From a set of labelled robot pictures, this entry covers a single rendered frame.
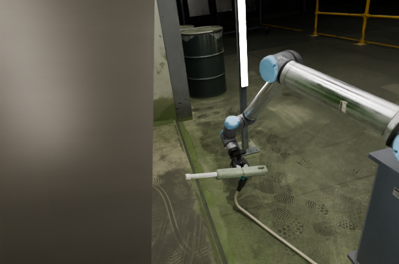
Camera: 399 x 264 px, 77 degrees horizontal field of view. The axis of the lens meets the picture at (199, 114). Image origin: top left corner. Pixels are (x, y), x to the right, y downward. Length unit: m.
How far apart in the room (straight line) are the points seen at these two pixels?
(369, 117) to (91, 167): 0.85
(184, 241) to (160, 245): 0.14
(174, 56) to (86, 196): 2.25
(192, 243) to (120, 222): 1.06
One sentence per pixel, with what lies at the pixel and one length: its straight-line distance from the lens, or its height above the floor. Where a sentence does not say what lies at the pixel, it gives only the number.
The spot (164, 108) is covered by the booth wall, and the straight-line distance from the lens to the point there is 2.81.
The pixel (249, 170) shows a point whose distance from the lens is 1.49.
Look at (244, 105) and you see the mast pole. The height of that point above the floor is 0.44.
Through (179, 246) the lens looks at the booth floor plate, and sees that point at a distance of 1.59.
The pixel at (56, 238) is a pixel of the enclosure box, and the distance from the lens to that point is 0.59.
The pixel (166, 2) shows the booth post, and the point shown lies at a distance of 2.60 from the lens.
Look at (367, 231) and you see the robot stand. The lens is 1.45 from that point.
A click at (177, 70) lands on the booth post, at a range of 2.69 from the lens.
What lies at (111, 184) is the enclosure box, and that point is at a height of 1.00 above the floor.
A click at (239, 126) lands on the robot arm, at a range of 1.61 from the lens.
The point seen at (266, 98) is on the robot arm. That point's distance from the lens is 1.46.
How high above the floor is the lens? 1.30
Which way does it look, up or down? 25 degrees down
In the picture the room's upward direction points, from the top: 7 degrees counter-clockwise
